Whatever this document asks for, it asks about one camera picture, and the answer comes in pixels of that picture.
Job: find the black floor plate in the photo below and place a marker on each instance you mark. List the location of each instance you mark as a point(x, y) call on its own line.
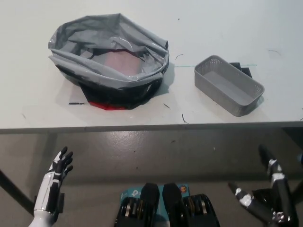
point(61, 201)

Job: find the black diagonal table leg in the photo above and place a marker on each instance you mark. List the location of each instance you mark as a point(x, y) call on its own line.
point(14, 188)

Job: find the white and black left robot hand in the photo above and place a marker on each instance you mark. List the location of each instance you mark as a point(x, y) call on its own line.
point(50, 184)

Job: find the black robot feet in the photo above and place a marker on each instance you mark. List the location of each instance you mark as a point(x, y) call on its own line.
point(170, 208)

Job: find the black tape patch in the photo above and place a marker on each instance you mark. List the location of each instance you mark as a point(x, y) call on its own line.
point(246, 71)

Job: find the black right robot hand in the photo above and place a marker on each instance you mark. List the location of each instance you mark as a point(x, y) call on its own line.
point(279, 196)

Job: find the grey rectangular perforated container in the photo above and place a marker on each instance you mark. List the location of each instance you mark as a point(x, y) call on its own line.
point(227, 82)

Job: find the grey and black plastic bag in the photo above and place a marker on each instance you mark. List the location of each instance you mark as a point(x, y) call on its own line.
point(78, 63)

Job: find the thin black tape strip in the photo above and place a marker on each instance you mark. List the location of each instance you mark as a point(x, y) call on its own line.
point(75, 103)

